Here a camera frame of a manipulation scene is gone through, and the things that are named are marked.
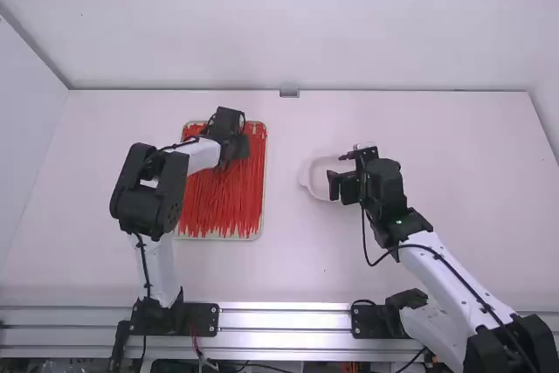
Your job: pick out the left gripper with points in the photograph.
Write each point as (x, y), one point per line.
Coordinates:
(227, 119)

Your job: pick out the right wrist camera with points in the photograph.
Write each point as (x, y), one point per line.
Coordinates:
(367, 151)

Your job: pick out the silver rails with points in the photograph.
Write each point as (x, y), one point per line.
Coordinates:
(284, 325)

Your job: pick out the white dish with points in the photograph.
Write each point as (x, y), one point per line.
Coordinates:
(312, 176)

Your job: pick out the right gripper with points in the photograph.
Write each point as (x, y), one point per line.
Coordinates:
(351, 185)

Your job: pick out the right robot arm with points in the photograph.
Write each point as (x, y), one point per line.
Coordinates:
(436, 272)

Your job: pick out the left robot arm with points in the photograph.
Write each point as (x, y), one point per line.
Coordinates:
(153, 268)

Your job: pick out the pale tray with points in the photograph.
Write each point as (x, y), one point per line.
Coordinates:
(244, 238)

